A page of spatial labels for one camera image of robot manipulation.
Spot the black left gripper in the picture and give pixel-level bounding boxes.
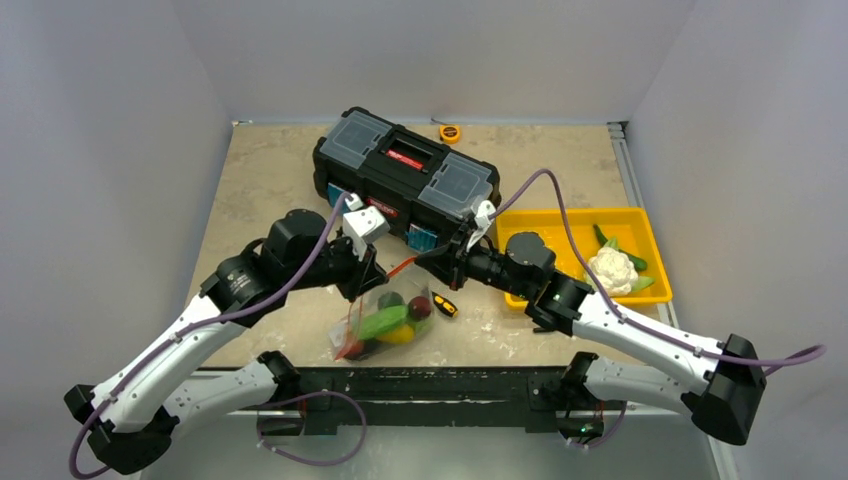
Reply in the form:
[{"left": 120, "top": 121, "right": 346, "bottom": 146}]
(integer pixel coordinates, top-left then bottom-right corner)
[{"left": 285, "top": 228, "right": 388, "bottom": 302}]

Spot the dark green avocado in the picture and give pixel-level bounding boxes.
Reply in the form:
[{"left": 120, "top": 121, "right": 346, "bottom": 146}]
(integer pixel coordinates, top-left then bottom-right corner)
[{"left": 377, "top": 291, "right": 406, "bottom": 310}]

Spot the clear orange zip top bag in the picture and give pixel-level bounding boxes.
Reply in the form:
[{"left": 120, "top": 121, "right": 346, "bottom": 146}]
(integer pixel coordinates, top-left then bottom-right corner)
[{"left": 328, "top": 258, "right": 436, "bottom": 361}]

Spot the dark red plum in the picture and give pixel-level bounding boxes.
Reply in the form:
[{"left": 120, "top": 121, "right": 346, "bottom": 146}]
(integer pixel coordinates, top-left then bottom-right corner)
[{"left": 407, "top": 296, "right": 432, "bottom": 323}]

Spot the yellow corn cob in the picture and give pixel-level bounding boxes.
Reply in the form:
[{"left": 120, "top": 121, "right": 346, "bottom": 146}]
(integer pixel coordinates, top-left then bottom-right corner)
[{"left": 376, "top": 324, "right": 416, "bottom": 345}]

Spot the red pink peach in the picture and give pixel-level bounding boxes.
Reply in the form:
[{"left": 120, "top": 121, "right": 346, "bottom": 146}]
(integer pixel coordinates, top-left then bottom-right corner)
[{"left": 342, "top": 341, "right": 366, "bottom": 361}]

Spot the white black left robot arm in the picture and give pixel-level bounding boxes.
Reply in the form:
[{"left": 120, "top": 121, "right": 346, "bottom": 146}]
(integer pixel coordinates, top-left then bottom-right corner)
[{"left": 64, "top": 207, "right": 389, "bottom": 475}]

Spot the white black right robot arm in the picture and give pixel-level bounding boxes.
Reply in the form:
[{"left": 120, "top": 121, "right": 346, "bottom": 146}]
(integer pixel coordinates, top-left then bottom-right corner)
[{"left": 415, "top": 230, "right": 767, "bottom": 446}]

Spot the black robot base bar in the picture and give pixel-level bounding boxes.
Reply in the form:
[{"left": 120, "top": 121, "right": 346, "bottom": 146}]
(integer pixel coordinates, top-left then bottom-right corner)
[{"left": 235, "top": 351, "right": 627, "bottom": 439}]

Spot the black yellow screwdriver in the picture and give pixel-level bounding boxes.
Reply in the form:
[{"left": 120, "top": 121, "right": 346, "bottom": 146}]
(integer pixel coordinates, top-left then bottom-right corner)
[{"left": 431, "top": 292, "right": 458, "bottom": 318}]

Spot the black plastic toolbox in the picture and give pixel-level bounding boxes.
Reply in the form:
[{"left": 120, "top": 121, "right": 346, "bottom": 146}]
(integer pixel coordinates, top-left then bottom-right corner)
[{"left": 312, "top": 106, "right": 502, "bottom": 252}]

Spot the yellow tape measure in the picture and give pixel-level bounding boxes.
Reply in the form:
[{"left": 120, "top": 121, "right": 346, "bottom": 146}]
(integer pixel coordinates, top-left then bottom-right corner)
[{"left": 430, "top": 117, "right": 462, "bottom": 145}]

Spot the white cauliflower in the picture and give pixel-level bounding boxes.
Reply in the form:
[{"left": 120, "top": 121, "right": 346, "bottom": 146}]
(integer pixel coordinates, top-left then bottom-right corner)
[{"left": 584, "top": 246, "right": 639, "bottom": 297}]

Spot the yellow plastic tray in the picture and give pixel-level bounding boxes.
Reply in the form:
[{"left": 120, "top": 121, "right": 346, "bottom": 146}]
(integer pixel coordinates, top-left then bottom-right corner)
[{"left": 495, "top": 207, "right": 673, "bottom": 307}]

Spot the green cucumber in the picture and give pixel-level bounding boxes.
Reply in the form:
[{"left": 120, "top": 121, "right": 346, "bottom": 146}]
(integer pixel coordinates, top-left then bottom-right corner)
[{"left": 592, "top": 224, "right": 648, "bottom": 272}]

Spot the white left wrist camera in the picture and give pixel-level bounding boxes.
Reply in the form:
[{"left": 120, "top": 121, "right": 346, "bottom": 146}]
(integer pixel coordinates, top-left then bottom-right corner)
[{"left": 342, "top": 193, "right": 390, "bottom": 261}]

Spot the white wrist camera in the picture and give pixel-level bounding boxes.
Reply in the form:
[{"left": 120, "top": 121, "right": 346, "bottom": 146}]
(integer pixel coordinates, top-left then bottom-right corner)
[
  {"left": 342, "top": 193, "right": 390, "bottom": 261},
  {"left": 465, "top": 199, "right": 497, "bottom": 252}
]

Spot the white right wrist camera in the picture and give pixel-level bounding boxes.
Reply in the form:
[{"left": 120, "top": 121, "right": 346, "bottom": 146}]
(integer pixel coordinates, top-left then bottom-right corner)
[{"left": 465, "top": 199, "right": 497, "bottom": 252}]

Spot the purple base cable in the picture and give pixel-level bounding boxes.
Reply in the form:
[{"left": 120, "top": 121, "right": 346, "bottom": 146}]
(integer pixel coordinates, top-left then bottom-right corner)
[{"left": 255, "top": 392, "right": 367, "bottom": 467}]

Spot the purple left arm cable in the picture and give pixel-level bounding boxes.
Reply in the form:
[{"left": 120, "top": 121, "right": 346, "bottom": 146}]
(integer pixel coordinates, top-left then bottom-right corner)
[{"left": 68, "top": 192, "right": 352, "bottom": 480}]

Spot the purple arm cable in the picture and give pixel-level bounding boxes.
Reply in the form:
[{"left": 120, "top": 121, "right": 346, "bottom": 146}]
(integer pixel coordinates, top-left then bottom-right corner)
[
  {"left": 493, "top": 168, "right": 828, "bottom": 378},
  {"left": 68, "top": 192, "right": 352, "bottom": 480}
]

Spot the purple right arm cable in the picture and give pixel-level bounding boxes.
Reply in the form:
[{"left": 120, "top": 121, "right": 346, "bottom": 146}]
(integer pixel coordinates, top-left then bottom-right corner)
[{"left": 493, "top": 168, "right": 828, "bottom": 378}]

